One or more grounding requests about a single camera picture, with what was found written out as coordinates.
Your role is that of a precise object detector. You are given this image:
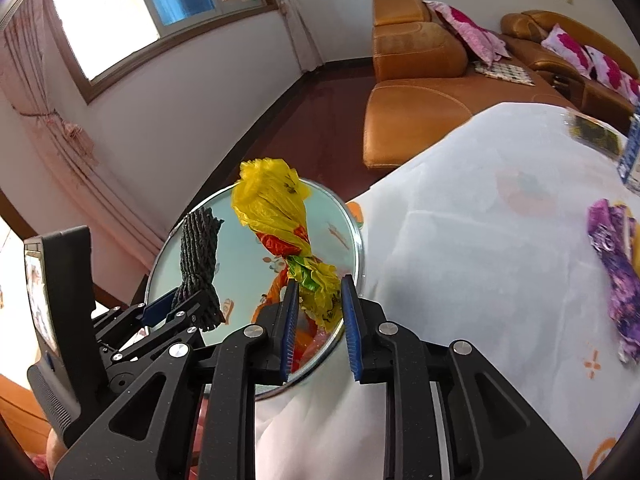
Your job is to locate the metal-rimmed teal bin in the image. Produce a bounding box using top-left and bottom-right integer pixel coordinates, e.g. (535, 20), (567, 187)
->
(145, 177), (366, 401)

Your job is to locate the orange leather chaise sofa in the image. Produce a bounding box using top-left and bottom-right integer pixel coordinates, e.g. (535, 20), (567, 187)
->
(362, 0), (576, 171)

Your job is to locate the purple foil wrapper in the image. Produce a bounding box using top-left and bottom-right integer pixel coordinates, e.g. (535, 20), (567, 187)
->
(586, 199), (640, 365)

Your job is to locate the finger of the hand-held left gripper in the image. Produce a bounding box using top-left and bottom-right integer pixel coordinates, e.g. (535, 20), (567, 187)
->
(92, 294), (177, 344)
(106, 290), (217, 362)

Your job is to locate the white curtain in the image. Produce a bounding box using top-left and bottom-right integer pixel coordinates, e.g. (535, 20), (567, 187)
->
(260, 0), (326, 73)

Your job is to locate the bright yellow plastic bag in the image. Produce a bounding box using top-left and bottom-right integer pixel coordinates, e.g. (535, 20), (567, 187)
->
(231, 157), (346, 333)

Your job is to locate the checkered cloth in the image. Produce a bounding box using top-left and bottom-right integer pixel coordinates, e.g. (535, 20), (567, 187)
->
(472, 60), (536, 86)

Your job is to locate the large pink floral pillow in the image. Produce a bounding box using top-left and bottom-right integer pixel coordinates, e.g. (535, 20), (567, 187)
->
(424, 1), (501, 63)

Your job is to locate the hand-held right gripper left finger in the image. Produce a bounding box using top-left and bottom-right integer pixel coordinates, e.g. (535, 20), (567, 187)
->
(50, 280), (301, 480)

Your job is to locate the pink curtain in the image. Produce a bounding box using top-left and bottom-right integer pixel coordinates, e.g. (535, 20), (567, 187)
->
(0, 5), (98, 171)

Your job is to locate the tall blue white carton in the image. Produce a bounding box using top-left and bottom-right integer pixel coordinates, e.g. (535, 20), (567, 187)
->
(617, 102), (640, 186)

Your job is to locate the white printed tablecloth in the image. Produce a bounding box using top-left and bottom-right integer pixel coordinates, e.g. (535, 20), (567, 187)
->
(252, 101), (640, 480)

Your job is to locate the dark green seaweed packet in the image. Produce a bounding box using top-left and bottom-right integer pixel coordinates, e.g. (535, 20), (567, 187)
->
(562, 112), (621, 156)

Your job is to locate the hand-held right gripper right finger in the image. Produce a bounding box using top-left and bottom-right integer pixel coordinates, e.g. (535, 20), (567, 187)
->
(341, 274), (583, 480)

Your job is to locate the crumpled red bag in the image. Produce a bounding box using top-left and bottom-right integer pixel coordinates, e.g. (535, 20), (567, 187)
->
(257, 270), (326, 366)

